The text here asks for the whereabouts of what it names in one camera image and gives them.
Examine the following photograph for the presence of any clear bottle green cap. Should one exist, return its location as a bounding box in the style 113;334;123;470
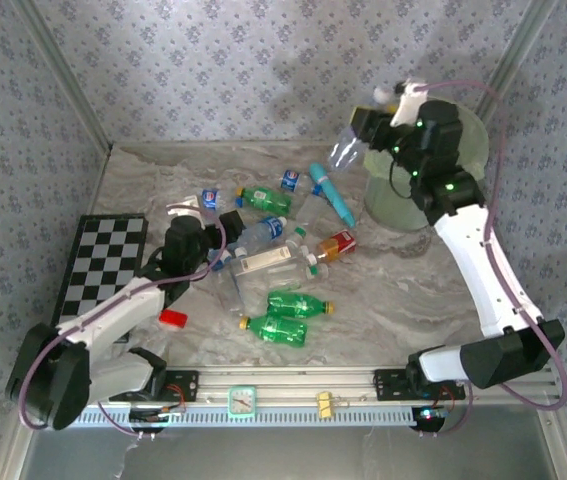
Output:
285;225;309;251
265;262;330;291

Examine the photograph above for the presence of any aluminium frame rail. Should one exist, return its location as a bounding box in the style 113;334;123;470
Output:
162;367;564;409

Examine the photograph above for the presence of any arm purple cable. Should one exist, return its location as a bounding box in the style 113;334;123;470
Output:
16;202;229;441
415;79;567;441

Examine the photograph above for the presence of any aluminium frame post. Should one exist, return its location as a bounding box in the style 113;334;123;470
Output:
12;0;114;154
475;0;559;121

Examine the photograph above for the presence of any small teal clock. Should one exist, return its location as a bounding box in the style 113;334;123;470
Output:
226;385;258;417

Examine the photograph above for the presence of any green translucent bin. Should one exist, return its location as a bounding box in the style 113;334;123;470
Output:
362;102;490;232

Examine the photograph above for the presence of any grey slotted cable duct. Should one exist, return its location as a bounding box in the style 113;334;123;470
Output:
80;403;417;429

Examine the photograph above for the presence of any small circuit board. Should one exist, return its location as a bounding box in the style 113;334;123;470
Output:
128;407;172;426
412;405;448;431

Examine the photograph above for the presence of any yellow binder clip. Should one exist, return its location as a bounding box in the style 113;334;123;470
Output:
315;392;337;417

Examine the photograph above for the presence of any small red block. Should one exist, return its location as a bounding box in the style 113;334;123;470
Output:
158;309;188;331

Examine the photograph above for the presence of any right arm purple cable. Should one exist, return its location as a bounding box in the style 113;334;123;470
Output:
415;79;567;441

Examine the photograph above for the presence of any clear unlabelled plastic bottle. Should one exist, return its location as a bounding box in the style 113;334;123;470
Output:
326;124;370;174

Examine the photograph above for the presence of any turquoise marker pen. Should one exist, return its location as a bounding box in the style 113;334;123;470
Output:
309;162;357;230

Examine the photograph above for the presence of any green bottle yellow cap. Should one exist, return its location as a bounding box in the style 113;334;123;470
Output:
266;289;337;320
238;313;309;349
235;185;294;211

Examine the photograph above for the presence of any black grey chessboard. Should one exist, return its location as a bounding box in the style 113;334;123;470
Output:
50;213;148;346

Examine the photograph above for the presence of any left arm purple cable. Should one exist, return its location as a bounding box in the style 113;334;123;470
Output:
16;202;229;441

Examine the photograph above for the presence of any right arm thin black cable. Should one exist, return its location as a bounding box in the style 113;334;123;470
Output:
387;159;417;200

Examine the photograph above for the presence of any clear square white-label bottle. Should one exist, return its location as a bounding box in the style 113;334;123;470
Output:
230;244;309;286

